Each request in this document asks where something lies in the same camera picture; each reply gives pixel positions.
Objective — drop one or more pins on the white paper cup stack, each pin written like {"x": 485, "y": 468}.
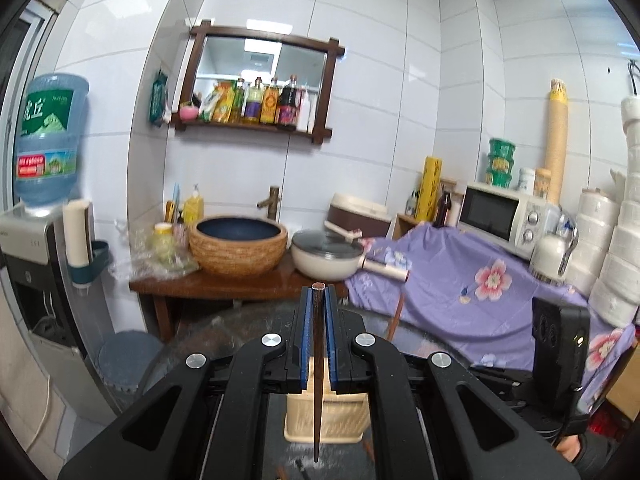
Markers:
{"x": 77, "y": 232}

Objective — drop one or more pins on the brown rice cooker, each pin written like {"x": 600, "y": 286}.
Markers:
{"x": 352, "y": 213}

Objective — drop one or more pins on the yellow soap dispenser bottle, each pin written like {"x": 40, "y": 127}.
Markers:
{"x": 193, "y": 207}

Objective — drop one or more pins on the yellow roll tube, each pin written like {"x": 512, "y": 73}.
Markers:
{"x": 427, "y": 202}

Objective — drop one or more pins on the tall beige rolled mat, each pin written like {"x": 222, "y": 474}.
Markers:
{"x": 557, "y": 134}

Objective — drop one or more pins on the dark soy sauce bottle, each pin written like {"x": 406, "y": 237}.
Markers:
{"x": 288, "y": 105}

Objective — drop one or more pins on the wooden counter table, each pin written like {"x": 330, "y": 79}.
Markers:
{"x": 282, "y": 282}

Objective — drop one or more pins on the stacked white paper rolls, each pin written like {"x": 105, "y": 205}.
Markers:
{"x": 613, "y": 228}

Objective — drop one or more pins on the dark wooden chopstick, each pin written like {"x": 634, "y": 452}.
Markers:
{"x": 317, "y": 296}

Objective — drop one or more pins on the wooden framed wall shelf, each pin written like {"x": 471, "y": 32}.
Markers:
{"x": 235, "y": 75}

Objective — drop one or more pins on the white microwave oven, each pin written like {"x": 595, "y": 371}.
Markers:
{"x": 512, "y": 220}

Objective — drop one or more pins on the blue water jug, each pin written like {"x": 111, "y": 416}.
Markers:
{"x": 54, "y": 114}

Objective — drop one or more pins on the green instant noodle cups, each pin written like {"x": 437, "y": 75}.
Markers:
{"x": 500, "y": 163}

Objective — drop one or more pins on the bronze faucet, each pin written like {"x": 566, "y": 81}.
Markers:
{"x": 271, "y": 203}

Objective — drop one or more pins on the purple floral cloth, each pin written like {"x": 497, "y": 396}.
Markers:
{"x": 471, "y": 294}

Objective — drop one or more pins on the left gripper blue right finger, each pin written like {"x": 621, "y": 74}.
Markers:
{"x": 330, "y": 304}

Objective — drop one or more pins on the white electric kettle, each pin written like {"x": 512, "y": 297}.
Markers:
{"x": 551, "y": 255}

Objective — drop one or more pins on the brown chopstick under holder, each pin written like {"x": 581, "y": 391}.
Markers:
{"x": 394, "y": 321}

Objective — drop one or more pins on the white water dispenser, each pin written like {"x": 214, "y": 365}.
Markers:
{"x": 63, "y": 325}

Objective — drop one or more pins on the white pot with lid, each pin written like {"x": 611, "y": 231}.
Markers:
{"x": 329, "y": 257}

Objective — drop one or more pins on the cream plastic utensil holder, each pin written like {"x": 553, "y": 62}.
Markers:
{"x": 344, "y": 420}

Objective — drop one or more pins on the woven basin sink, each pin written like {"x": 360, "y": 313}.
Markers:
{"x": 237, "y": 247}

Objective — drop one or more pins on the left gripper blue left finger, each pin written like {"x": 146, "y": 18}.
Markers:
{"x": 306, "y": 309}

